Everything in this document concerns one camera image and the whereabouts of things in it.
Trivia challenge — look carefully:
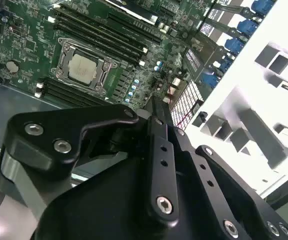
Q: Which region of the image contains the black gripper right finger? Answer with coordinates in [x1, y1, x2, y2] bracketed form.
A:
[156, 98, 288, 240]

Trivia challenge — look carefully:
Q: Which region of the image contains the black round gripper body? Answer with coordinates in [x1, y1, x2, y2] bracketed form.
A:
[33, 151, 227, 240]

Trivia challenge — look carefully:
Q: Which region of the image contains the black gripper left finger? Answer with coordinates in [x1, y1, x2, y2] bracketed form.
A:
[0, 96, 181, 228]

